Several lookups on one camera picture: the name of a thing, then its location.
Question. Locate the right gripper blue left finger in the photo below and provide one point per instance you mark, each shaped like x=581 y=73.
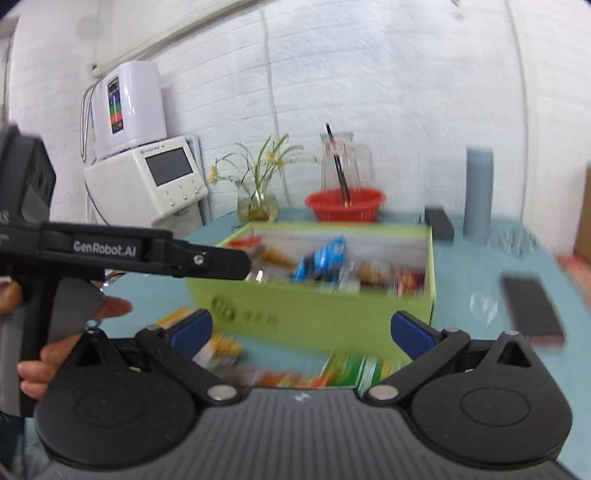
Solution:
x=190 y=335

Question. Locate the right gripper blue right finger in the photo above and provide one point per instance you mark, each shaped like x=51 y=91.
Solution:
x=412 y=335

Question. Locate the yellow snack packet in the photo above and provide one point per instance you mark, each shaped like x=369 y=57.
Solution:
x=220 y=352

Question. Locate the green snack packet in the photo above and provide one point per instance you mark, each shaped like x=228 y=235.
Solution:
x=357 y=371

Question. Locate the blue snack packet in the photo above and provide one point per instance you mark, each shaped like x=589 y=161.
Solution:
x=324 y=264

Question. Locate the person's left hand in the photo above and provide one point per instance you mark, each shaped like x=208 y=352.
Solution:
x=36 y=375

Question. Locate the green cardboard box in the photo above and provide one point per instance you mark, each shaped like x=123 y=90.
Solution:
x=319 y=316

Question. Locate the teal patterned tablecloth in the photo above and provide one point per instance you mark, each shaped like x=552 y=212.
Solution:
x=469 y=296

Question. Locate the small black box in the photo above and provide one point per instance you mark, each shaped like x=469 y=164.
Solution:
x=441 y=226

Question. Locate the smartphone with pink case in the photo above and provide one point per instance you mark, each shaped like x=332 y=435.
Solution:
x=532 y=312

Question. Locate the white appliance with screen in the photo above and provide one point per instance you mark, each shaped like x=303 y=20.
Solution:
x=158 y=185

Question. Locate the red plastic basket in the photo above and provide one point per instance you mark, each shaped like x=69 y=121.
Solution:
x=364 y=205

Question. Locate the glass vase with yellow flowers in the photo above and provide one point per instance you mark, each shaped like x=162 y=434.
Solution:
x=253 y=173

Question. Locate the grey cylindrical bottle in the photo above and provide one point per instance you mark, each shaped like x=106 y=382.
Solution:
x=479 y=194

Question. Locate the glass pitcher with straw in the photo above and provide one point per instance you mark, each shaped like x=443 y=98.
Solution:
x=347 y=166

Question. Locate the brown cardboard box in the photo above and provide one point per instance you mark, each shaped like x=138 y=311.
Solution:
x=582 y=246

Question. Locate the white water purifier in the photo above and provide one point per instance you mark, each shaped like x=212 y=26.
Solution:
x=127 y=109

